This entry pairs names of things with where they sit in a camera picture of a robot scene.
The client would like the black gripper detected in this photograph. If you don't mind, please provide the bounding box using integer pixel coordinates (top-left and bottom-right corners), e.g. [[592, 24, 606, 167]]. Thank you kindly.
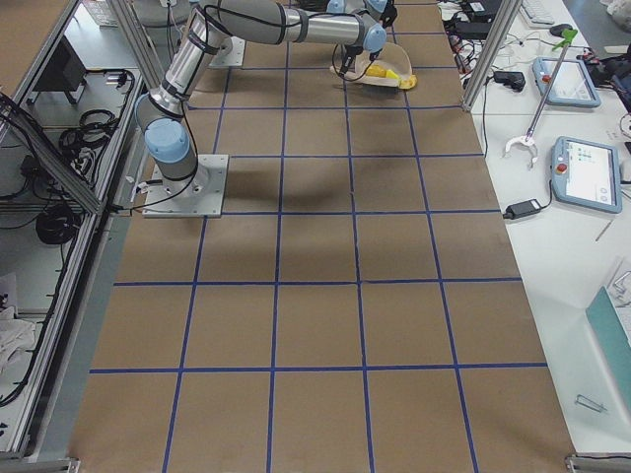
[[380, 0, 398, 28], [339, 45, 363, 72]]

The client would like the yellow green sponge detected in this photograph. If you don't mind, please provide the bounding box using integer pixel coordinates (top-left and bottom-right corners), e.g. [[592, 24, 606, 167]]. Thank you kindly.
[[366, 64, 399, 81]]

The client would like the beige plastic dustpan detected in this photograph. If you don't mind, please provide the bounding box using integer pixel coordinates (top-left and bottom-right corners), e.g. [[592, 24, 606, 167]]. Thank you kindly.
[[329, 42, 417, 90]]

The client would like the yellow toy potato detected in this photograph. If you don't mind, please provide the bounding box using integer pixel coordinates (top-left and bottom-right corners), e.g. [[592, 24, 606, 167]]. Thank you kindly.
[[398, 74, 418, 91]]

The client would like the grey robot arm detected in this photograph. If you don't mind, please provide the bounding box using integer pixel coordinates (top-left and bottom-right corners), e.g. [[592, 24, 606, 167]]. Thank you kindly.
[[135, 1, 397, 198], [325, 0, 398, 28]]

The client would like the long reacher grabber tool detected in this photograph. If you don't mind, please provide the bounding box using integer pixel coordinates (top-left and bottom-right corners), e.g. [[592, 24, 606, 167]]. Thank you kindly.
[[503, 29, 578, 169]]

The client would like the far teach pendant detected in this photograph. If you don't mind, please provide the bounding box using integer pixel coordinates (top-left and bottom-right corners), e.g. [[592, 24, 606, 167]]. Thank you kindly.
[[531, 57, 601, 108]]

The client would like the teach pendant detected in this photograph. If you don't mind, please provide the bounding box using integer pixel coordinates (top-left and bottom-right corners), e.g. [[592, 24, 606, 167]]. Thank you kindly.
[[531, 57, 601, 108], [550, 136, 622, 214]]

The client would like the black power adapter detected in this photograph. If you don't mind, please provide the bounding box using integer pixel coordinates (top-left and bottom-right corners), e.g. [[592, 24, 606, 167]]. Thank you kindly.
[[503, 199, 543, 221]]

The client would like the near teach pendant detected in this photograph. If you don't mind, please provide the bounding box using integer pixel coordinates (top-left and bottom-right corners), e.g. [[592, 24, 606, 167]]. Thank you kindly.
[[550, 136, 622, 214]]

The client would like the teal folder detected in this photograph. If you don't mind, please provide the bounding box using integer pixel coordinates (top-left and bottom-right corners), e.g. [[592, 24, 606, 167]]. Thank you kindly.
[[586, 287, 630, 405]]

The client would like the white crumpled cloth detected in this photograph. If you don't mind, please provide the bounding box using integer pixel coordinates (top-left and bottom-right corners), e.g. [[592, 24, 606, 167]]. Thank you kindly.
[[0, 273, 36, 380]]

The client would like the aluminium frame post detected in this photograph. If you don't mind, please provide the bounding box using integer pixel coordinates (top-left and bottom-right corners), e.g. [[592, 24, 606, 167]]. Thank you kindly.
[[461, 0, 522, 112]]

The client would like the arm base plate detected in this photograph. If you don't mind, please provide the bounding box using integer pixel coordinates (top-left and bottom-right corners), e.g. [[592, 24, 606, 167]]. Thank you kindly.
[[141, 154, 229, 218]]

